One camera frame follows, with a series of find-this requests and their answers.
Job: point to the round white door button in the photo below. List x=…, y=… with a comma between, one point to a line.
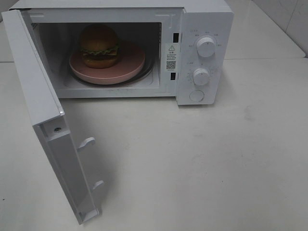
x=196, y=96

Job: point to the pink round plate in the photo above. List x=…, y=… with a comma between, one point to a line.
x=130, y=63

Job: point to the toy burger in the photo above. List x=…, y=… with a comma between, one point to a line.
x=99, y=46

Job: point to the white microwave door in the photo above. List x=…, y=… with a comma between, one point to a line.
x=47, y=115

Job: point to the lower white dial knob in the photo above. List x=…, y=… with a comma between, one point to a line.
x=201, y=76

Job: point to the white dial knob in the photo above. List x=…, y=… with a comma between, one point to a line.
x=206, y=46
x=201, y=76

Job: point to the white warning label sticker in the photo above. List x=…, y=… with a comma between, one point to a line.
x=171, y=56

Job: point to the white microwave oven body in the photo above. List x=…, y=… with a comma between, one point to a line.
x=150, y=24

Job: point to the upper white dial knob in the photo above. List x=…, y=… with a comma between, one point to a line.
x=206, y=46

